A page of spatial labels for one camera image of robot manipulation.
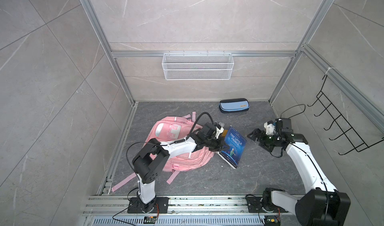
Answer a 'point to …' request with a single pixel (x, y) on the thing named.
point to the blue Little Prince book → (233, 147)
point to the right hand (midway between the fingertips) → (253, 138)
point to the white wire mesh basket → (197, 66)
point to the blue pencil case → (234, 105)
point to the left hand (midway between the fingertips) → (230, 145)
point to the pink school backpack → (173, 129)
